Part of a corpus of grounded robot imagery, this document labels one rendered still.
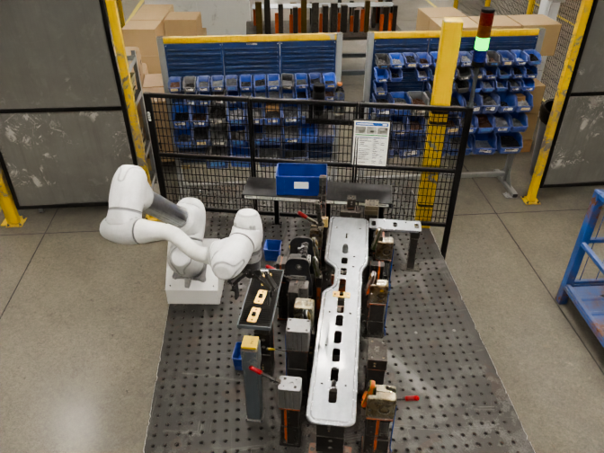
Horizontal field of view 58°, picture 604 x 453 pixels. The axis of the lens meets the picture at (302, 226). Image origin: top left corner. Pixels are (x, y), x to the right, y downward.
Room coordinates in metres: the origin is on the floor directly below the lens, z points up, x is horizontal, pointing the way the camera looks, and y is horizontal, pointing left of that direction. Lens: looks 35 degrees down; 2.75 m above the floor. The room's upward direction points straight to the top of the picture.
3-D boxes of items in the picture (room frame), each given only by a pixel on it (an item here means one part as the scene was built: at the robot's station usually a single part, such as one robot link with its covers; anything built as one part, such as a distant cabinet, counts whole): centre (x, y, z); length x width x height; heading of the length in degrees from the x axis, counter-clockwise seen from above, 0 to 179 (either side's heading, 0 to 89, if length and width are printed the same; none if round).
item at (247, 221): (1.63, 0.20, 1.59); 0.13 x 0.11 x 0.16; 163
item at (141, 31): (6.93, 1.66, 0.52); 1.20 x 0.80 x 1.05; 1
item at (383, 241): (2.32, -0.44, 0.87); 0.12 x 0.09 x 0.35; 83
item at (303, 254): (2.06, 0.00, 0.94); 0.18 x 0.13 x 0.49; 173
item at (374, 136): (2.94, -0.41, 1.30); 0.23 x 0.02 x 0.31; 83
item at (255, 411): (1.49, 0.20, 0.92); 0.08 x 0.08 x 0.44; 83
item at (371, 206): (2.66, -0.40, 0.88); 0.08 x 0.08 x 0.36; 83
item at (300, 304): (1.80, -0.01, 0.89); 0.13 x 0.11 x 0.38; 83
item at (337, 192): (2.86, -0.09, 1.01); 0.90 x 0.22 x 0.03; 83
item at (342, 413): (1.92, -0.19, 1.00); 1.38 x 0.22 x 0.02; 173
